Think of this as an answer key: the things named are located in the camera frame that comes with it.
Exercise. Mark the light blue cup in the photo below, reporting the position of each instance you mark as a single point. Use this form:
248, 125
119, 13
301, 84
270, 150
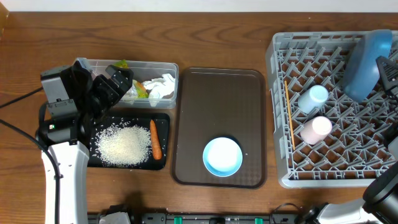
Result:
314, 97

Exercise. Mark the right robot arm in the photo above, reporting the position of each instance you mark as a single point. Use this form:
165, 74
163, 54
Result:
379, 201

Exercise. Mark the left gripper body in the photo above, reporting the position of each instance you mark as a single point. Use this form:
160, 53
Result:
104, 96

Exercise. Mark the white rice pile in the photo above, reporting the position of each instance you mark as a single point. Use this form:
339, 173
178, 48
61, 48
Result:
122, 146

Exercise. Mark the brown serving tray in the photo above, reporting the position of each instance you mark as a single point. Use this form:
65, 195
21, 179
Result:
220, 102

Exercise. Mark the clear plastic bin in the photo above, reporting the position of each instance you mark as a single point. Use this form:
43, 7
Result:
146, 71

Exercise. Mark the orange carrot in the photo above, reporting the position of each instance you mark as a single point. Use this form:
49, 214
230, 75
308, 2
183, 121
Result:
156, 148

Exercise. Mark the pink cup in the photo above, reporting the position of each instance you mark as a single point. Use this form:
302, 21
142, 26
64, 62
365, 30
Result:
316, 130

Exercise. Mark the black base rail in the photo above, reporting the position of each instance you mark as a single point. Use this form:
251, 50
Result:
124, 214

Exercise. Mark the black plastic tray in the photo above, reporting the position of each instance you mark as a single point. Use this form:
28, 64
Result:
162, 122

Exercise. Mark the light blue rice bowl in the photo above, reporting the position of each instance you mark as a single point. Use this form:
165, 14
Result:
222, 157

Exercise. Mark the dark blue plate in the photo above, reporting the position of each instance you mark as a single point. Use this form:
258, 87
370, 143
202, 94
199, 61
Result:
361, 73

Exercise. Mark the grey dishwasher rack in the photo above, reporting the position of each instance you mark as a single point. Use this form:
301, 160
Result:
353, 154

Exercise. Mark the yellow green snack wrapper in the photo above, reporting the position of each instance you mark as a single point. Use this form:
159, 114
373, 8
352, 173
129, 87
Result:
137, 90

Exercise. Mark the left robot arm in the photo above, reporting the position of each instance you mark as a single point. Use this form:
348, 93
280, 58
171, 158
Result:
77, 99

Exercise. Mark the white napkin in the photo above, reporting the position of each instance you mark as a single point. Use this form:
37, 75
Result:
159, 87

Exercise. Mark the wooden chopstick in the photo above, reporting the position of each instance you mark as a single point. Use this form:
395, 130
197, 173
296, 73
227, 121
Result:
289, 114

